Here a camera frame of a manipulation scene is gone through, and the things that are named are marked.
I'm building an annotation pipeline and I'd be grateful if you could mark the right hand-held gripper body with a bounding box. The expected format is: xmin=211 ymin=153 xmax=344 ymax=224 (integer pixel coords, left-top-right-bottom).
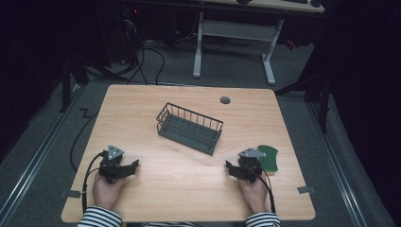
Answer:
xmin=236 ymin=148 xmax=268 ymax=184

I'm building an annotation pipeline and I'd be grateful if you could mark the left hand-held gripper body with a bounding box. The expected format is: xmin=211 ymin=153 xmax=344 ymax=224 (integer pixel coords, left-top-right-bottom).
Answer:
xmin=98 ymin=144 xmax=126 ymax=184

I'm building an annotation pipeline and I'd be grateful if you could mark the person's left hand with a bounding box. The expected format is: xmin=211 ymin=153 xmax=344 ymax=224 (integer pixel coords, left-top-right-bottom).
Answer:
xmin=92 ymin=171 xmax=128 ymax=211

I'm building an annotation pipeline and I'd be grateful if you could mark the person's right hand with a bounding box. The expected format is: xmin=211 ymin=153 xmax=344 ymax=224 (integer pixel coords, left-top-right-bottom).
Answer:
xmin=237 ymin=171 xmax=271 ymax=215

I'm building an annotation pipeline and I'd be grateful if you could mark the green sponge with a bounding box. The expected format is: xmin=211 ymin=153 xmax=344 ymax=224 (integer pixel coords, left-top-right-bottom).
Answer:
xmin=256 ymin=144 xmax=280 ymax=174

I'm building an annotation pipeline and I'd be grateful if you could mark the grey tape piece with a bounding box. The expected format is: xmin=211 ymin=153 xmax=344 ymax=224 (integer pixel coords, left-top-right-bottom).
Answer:
xmin=296 ymin=185 xmax=317 ymax=195
xmin=58 ymin=189 xmax=82 ymax=200

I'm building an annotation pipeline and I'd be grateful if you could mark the person's striped torso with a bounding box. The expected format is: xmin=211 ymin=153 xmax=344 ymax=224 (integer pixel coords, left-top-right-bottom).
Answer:
xmin=140 ymin=221 xmax=204 ymax=227

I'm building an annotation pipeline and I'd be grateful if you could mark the black tripod stand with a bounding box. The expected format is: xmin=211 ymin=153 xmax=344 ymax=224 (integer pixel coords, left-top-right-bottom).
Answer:
xmin=273 ymin=70 xmax=333 ymax=134
xmin=58 ymin=53 xmax=129 ymax=114

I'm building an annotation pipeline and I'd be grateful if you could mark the white-framed wooden desk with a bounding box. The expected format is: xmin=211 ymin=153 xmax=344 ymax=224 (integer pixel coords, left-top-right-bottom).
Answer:
xmin=192 ymin=0 xmax=325 ymax=86

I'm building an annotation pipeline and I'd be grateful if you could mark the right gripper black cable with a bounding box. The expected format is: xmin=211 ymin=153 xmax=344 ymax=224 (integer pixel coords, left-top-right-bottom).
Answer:
xmin=240 ymin=161 xmax=277 ymax=214

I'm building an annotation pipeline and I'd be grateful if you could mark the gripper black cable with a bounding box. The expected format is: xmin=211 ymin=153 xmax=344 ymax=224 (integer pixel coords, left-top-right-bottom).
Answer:
xmin=81 ymin=151 xmax=105 ymax=216
xmin=240 ymin=161 xmax=277 ymax=214

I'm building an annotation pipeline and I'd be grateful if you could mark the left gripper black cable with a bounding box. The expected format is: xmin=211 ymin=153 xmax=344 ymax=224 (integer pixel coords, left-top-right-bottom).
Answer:
xmin=81 ymin=151 xmax=105 ymax=216

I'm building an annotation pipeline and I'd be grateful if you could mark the black floor cable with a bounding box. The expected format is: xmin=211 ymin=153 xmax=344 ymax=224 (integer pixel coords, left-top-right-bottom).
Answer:
xmin=69 ymin=108 xmax=100 ymax=173

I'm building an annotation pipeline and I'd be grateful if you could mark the dark grey wire basket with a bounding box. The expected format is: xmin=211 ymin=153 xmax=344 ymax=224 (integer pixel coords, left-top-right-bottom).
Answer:
xmin=155 ymin=102 xmax=225 ymax=156

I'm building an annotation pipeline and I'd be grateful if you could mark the metal floor rail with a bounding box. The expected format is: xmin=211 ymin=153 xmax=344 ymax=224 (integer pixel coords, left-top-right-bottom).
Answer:
xmin=0 ymin=82 xmax=83 ymax=219
xmin=306 ymin=102 xmax=369 ymax=227

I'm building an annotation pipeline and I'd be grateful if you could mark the bundle of black floor cables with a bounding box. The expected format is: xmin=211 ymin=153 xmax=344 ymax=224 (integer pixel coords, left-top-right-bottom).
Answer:
xmin=121 ymin=18 xmax=166 ymax=86

